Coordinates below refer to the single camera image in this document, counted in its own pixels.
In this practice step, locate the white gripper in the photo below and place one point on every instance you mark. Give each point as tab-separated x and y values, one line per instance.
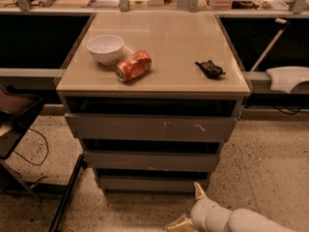
199	212

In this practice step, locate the grey bottom drawer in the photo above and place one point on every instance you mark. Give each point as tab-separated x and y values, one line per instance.
145	184

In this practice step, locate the grey drawer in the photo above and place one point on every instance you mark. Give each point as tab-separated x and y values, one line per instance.
151	161
145	184
150	127

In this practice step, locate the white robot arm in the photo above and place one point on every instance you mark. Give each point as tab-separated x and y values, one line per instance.
243	220

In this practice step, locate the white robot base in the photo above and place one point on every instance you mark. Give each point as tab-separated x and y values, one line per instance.
284	79

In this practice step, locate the grey middle drawer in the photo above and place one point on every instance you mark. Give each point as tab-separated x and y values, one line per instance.
151	161

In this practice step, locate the grey drawer cabinet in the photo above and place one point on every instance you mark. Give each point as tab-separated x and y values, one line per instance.
174	86

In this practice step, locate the grey top drawer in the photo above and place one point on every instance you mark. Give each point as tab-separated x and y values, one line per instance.
150	127

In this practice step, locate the black crumpled wrapper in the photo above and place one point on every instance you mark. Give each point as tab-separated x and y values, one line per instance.
210	70

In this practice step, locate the crushed orange soda can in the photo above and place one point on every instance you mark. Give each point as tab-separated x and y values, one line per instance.
133	66

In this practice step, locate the white bowl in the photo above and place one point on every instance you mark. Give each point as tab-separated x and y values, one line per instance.
106	49

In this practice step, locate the white rod with cap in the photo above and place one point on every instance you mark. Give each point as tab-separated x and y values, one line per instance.
284	24

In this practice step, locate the dark cart on left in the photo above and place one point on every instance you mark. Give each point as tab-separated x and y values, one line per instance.
17	114

